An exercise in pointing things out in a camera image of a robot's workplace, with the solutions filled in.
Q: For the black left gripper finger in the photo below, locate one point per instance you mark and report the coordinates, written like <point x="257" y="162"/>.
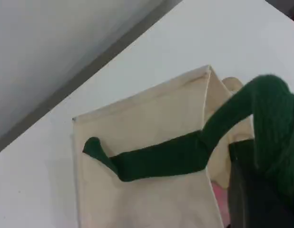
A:
<point x="244" y="190"/>

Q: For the pink peach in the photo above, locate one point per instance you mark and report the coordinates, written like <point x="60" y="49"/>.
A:
<point x="220" y="204"/>

